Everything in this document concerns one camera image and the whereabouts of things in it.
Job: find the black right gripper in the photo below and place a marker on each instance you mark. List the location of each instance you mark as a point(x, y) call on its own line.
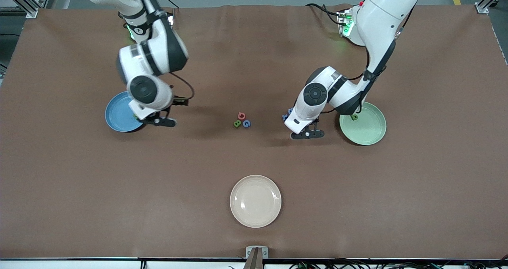
point(166, 109)

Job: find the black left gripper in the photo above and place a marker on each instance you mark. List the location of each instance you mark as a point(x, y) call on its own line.
point(317, 120)

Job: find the blue foam letter G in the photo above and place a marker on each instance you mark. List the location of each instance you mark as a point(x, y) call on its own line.
point(243, 123)

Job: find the pink foam letter G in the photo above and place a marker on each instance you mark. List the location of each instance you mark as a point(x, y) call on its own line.
point(239, 115)

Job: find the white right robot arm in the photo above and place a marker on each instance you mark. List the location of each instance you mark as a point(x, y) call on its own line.
point(154, 58)

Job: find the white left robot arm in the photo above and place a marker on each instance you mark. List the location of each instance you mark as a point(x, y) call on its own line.
point(381, 19)

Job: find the blue plate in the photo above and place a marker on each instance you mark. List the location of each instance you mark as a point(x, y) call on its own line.
point(117, 116)

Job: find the green plate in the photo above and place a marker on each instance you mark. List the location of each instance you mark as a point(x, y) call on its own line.
point(369, 128)

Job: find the beige plate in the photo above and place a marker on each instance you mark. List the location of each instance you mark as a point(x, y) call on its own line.
point(255, 201)

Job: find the brown table cover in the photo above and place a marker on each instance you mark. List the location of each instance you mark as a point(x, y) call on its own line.
point(79, 181)

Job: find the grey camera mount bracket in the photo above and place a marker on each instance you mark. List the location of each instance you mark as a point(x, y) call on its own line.
point(256, 261)

